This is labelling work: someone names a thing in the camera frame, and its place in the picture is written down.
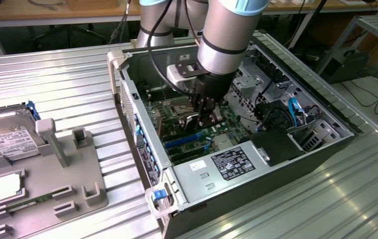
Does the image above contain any open black PC case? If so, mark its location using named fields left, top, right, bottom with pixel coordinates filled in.
left=107, top=29, right=365, bottom=239

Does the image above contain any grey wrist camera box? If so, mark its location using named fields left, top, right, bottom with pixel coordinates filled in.
left=166, top=62, right=210, bottom=93

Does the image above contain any silver hard disk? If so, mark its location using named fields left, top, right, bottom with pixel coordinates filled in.
left=0, top=111, right=48, bottom=160

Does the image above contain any black power wire bundle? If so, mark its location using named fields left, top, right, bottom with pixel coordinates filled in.
left=254, top=102, right=289, bottom=130

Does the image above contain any blue expansion slot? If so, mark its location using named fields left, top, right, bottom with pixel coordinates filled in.
left=163, top=131, right=203, bottom=149

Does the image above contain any thick dark camera cable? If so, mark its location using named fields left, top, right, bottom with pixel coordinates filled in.
left=147, top=0, right=190, bottom=94

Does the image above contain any CPU socket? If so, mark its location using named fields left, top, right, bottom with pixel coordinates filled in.
left=165, top=98, right=195, bottom=117

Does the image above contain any blue flat wire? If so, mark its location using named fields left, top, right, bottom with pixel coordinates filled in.
left=288, top=97, right=301, bottom=130

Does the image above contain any black box device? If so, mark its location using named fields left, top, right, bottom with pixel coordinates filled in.
left=321, top=48, right=372, bottom=84

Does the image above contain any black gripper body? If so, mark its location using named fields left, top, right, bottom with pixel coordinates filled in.
left=191, top=72, right=237, bottom=105

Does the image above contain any grey power supply unit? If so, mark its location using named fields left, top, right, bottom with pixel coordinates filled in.
left=171, top=141, right=273, bottom=204

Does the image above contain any green RAM stick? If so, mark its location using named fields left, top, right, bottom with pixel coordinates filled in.
left=6, top=194, right=55, bottom=215

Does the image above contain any wooden desk white frame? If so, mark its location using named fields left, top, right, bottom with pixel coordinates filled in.
left=0, top=0, right=378, bottom=55

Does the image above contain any silver CPU chip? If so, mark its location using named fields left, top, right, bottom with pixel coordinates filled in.
left=0, top=175, right=23, bottom=200

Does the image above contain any black expansion slot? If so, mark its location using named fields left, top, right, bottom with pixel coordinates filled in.
left=167, top=145, right=206, bottom=160

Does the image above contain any silver metal drive cage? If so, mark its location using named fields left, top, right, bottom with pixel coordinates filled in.
left=230, top=42, right=296, bottom=125

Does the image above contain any thin grey robot cable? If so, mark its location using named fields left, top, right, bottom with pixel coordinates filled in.
left=111, top=0, right=133, bottom=43

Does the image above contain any silver chipset heatsink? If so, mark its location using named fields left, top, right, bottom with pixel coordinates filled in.
left=211, top=135, right=240, bottom=150

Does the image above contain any black chair base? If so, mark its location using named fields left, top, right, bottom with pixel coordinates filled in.
left=28, top=23, right=109, bottom=47

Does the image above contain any grey plastic parts rack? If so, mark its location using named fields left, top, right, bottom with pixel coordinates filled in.
left=0, top=118, right=111, bottom=239

